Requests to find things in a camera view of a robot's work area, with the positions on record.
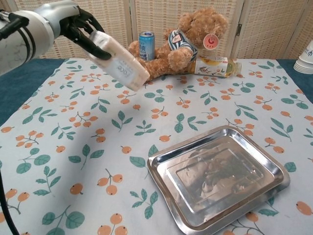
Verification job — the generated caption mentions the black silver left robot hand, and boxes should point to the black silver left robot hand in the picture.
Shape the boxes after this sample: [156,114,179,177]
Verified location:
[36,0,113,61]

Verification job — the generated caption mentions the white Face tissue pack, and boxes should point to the white Face tissue pack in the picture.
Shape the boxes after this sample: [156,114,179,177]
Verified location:
[88,30,150,92]

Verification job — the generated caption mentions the floral fruit print tablecloth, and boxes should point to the floral fruit print tablecloth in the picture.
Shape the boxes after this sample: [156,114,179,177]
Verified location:
[0,58,313,235]

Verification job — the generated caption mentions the teal table cover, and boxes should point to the teal table cover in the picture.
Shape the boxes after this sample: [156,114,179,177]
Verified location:
[0,58,313,127]

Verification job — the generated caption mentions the blue drink can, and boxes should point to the blue drink can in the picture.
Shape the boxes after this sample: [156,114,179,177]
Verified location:
[138,31,155,62]

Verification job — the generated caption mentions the brown teddy bear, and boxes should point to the brown teddy bear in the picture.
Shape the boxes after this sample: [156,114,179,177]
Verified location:
[129,6,229,81]

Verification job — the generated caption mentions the round pink hang tag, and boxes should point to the round pink hang tag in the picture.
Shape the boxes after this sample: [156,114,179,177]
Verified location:
[203,33,219,49]

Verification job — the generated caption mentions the clear yellow tea bottle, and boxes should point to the clear yellow tea bottle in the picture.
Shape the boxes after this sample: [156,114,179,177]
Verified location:
[187,55,243,78]

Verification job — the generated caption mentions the woven folding screen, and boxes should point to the woven folding screen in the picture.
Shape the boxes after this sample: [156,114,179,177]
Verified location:
[0,0,313,60]

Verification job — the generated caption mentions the small stainless steel tray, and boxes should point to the small stainless steel tray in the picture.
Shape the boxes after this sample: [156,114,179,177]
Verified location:
[156,127,286,225]

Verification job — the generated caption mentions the white paper cup stack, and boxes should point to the white paper cup stack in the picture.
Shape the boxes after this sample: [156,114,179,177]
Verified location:
[293,39,313,74]

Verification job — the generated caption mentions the large stainless steel tray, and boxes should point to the large stainless steel tray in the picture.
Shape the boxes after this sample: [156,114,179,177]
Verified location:
[147,125,291,231]

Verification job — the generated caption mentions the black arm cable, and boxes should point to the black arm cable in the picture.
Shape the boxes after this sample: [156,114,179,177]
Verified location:
[0,9,28,235]

